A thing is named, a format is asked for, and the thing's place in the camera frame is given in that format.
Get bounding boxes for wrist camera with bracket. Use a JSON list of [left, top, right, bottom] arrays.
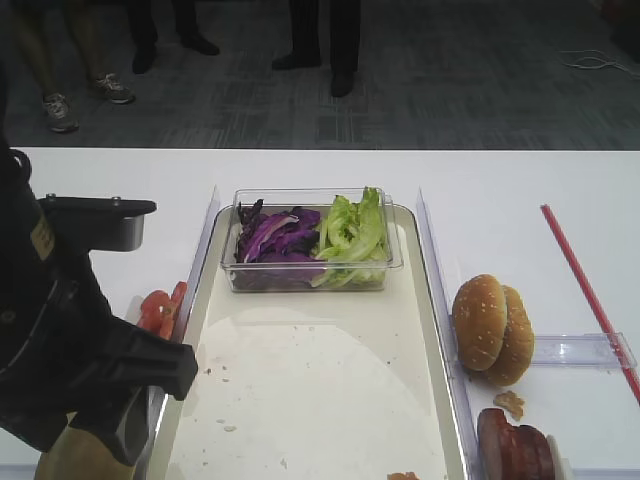
[[39, 194, 157, 253]]

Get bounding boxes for front sesame bun top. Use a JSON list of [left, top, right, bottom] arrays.
[[452, 274, 507, 372]]

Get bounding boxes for cream metal tray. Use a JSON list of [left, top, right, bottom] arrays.
[[147, 207, 466, 479]]

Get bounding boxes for person in khaki trousers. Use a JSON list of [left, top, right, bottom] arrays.
[[9, 1, 136, 134]]

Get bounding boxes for purple cabbage leaves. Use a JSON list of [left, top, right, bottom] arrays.
[[233, 199, 321, 292]]

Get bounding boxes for rear meat patties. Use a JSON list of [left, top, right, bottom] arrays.
[[511, 425, 555, 480]]

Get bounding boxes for front tomato slice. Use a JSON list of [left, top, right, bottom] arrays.
[[137, 290, 176, 340]]

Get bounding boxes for clear plastic salad box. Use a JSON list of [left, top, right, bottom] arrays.
[[220, 186, 403, 293]]

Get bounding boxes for clear divider rail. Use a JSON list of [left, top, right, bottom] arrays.
[[147, 186, 220, 451], [416, 188, 485, 479]]

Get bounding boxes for sesame bun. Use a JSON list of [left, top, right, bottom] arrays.
[[452, 274, 507, 372], [485, 285, 535, 387]]

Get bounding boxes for rear tomato slice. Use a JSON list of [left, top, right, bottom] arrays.
[[170, 281, 187, 322]]

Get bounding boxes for clear bun top holder rail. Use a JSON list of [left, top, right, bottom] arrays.
[[531, 333, 637, 370]]

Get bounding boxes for left clear divider rail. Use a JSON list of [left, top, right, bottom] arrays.
[[147, 186, 220, 451]]

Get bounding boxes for person in dark trousers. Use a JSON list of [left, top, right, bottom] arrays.
[[124, 0, 221, 75]]

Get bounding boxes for right red strip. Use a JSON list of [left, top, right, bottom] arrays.
[[540, 204, 639, 401]]

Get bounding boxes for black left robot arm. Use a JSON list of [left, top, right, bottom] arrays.
[[1, 145, 198, 465]]

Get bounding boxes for right clear divider rail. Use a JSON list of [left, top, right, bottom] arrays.
[[416, 188, 485, 479]]

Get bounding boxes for front meat patty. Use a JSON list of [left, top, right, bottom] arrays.
[[477, 408, 516, 480]]

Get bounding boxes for rear sesame bun top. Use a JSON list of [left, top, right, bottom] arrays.
[[485, 285, 535, 387]]

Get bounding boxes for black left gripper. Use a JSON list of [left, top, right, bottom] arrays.
[[1, 234, 198, 466]]

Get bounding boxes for bread crumb on table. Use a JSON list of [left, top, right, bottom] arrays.
[[493, 390, 525, 421]]

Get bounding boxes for bun slice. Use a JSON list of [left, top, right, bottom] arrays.
[[35, 417, 142, 479]]

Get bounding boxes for tomato slice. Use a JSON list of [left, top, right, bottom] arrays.
[[137, 290, 176, 340], [170, 281, 187, 322]]

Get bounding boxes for green lettuce leaves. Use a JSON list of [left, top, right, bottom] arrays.
[[311, 187, 388, 290]]

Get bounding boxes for white cable on floor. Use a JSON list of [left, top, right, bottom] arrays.
[[558, 48, 640, 81]]

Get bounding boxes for food scrap on tray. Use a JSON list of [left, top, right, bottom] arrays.
[[386, 472, 420, 480]]

